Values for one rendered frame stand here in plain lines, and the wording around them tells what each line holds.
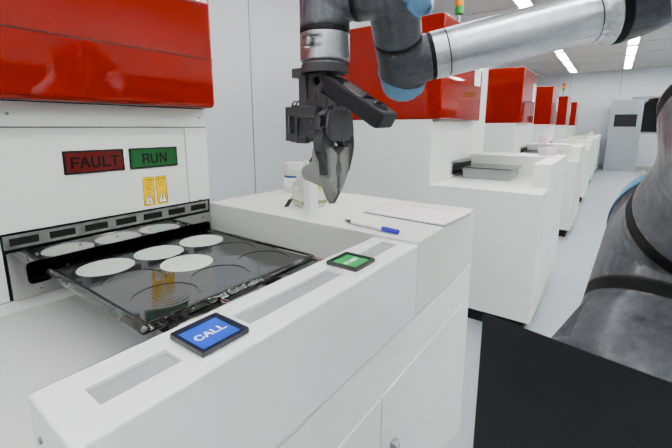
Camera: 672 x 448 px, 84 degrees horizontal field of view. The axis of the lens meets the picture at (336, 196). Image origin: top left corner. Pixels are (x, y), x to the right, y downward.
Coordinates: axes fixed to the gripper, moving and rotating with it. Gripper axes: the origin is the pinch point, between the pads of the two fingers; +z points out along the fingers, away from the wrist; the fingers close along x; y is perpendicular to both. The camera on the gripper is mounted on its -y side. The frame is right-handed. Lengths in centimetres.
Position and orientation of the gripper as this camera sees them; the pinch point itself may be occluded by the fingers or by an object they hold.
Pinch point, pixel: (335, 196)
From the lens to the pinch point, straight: 59.5
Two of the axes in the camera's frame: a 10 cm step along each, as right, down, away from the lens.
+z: 0.0, 9.8, 1.8
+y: -8.3, -1.0, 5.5
